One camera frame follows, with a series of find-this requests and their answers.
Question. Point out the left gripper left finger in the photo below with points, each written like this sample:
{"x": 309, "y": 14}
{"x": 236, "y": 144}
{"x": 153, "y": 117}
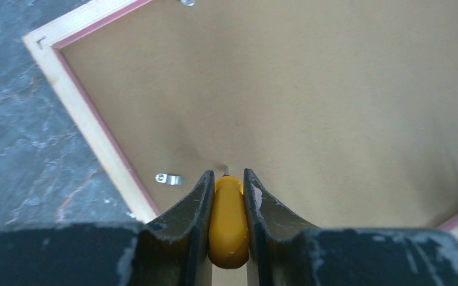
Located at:
{"x": 173, "y": 248}

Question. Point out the pink wooden photo frame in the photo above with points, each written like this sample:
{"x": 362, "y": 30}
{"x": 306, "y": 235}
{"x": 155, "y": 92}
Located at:
{"x": 346, "y": 110}

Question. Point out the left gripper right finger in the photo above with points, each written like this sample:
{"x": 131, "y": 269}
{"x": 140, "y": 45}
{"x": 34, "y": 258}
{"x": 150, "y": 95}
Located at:
{"x": 278, "y": 243}

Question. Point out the orange handled screwdriver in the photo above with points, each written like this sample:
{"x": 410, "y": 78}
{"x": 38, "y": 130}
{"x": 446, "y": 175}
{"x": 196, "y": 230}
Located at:
{"x": 228, "y": 231}

